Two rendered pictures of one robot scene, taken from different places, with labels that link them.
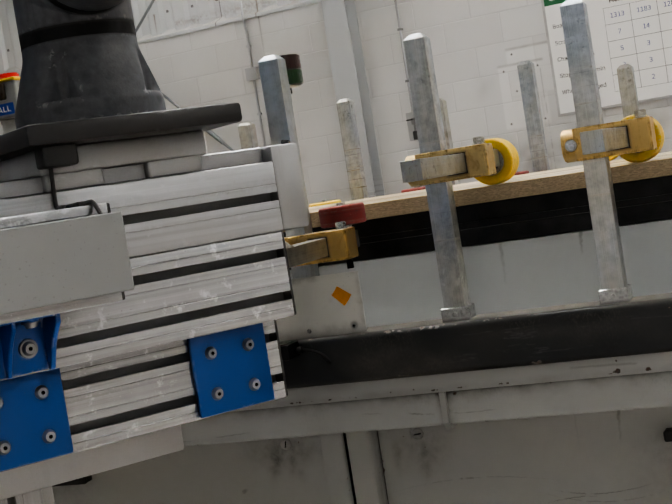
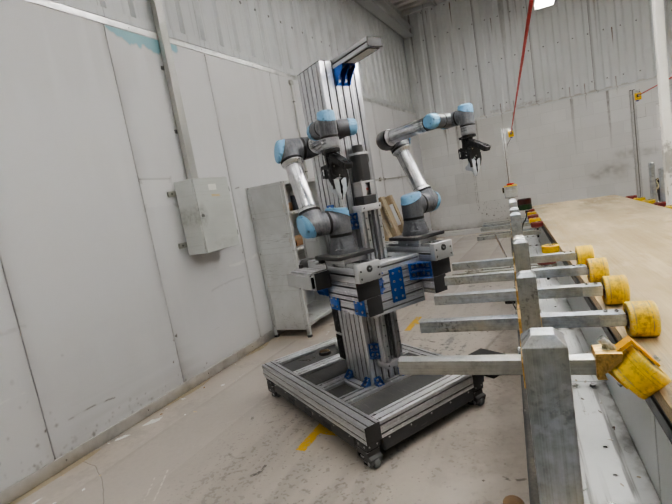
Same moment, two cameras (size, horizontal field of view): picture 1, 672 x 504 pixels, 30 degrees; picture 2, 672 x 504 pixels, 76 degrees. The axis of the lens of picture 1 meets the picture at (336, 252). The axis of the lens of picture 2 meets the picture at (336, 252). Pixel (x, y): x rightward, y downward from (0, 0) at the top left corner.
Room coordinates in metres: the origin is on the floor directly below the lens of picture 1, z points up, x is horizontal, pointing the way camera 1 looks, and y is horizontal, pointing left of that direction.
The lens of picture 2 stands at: (1.31, -1.94, 1.32)
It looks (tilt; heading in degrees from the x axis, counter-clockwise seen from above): 7 degrees down; 92
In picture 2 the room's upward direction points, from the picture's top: 10 degrees counter-clockwise
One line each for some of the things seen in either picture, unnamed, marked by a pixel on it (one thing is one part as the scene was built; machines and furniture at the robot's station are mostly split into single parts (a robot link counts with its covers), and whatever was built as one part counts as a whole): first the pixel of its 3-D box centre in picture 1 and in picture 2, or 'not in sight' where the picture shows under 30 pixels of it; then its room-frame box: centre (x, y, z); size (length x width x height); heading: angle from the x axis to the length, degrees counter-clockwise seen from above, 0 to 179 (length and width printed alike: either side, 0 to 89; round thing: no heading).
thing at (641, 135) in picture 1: (608, 139); not in sight; (1.90, -0.43, 0.95); 0.13 x 0.06 x 0.05; 69
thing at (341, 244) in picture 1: (315, 247); not in sight; (2.08, 0.03, 0.85); 0.13 x 0.06 x 0.05; 69
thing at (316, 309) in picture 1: (289, 310); not in sight; (2.07, 0.09, 0.75); 0.26 x 0.01 x 0.10; 69
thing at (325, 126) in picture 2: not in sight; (326, 124); (1.30, -0.13, 1.62); 0.09 x 0.08 x 0.11; 116
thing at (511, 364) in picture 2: not in sight; (489, 364); (1.54, -1.12, 0.95); 0.36 x 0.03 x 0.03; 159
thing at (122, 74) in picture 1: (85, 78); (342, 242); (1.28, 0.22, 1.09); 0.15 x 0.15 x 0.10
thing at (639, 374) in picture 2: not in sight; (638, 371); (1.77, -1.21, 0.93); 0.09 x 0.08 x 0.09; 159
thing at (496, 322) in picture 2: not in sight; (521, 320); (1.70, -0.91, 0.95); 0.50 x 0.04 x 0.04; 159
